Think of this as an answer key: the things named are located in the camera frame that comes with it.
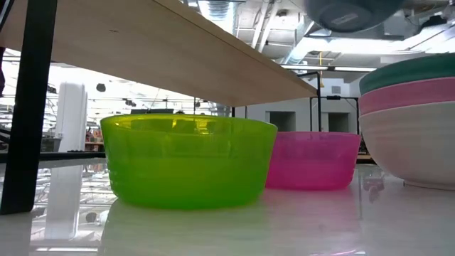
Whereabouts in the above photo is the green translucent plastic bowl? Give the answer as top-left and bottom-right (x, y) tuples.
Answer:
(100, 113), (278, 210)

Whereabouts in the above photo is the magenta translucent plastic bowl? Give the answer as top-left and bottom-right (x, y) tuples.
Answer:
(265, 131), (363, 191)

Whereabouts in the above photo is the large blue matte bowl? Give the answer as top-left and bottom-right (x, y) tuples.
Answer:
(304, 0), (406, 33)

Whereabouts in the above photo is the large white matte bowl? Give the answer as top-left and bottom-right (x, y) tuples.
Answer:
(358, 101), (455, 191)

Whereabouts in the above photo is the large pink matte bowl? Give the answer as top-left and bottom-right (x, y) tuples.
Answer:
(358, 76), (455, 117)

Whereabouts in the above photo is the large teal matte bowl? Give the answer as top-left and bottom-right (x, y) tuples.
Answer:
(358, 53), (455, 96)

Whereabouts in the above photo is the wooden shelf with black legs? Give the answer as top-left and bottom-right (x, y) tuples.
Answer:
(0, 0), (323, 216)

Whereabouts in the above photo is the ceiling light strip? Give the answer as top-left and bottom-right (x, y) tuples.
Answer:
(333, 66), (378, 73)
(280, 65), (330, 71)

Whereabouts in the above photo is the white column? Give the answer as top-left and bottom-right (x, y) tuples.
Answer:
(55, 81), (88, 154)

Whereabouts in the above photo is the grey storage bin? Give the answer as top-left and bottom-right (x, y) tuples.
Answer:
(41, 137), (62, 153)

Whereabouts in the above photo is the silver ventilation duct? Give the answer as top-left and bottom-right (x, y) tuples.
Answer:
(282, 21), (323, 65)

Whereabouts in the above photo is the black metal frame stand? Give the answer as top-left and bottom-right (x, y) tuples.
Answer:
(309, 95), (360, 135)

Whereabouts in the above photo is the black aluminium table frame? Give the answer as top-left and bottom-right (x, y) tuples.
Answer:
(0, 151), (107, 164)

